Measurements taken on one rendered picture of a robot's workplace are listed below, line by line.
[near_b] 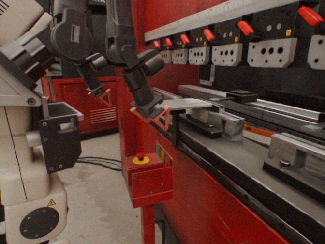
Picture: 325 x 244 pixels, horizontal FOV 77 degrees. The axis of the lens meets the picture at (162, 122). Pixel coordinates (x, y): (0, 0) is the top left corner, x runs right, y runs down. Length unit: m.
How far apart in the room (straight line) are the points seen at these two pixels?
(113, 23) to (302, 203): 0.62
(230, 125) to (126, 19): 0.55
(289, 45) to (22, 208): 0.86
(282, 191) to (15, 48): 0.68
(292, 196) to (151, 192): 0.46
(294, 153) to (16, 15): 0.81
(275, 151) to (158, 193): 0.44
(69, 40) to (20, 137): 0.34
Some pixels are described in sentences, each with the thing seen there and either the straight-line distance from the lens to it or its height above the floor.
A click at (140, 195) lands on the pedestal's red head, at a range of 0.81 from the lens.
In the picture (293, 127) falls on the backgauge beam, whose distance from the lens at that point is 1.01.
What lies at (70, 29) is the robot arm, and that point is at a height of 1.25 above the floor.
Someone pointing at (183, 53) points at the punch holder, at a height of 1.23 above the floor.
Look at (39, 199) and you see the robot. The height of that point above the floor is 0.80.
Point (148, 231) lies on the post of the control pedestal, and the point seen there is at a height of 0.46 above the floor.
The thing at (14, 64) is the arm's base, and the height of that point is 1.19.
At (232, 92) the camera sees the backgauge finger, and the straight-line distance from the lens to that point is 1.17.
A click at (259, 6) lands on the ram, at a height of 1.35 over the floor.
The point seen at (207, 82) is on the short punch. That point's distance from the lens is 1.02.
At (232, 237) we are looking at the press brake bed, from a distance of 0.84.
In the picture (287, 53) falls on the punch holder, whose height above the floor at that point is 1.21.
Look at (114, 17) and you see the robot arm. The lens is 0.55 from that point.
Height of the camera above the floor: 1.20
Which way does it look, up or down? 17 degrees down
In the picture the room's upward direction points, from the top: straight up
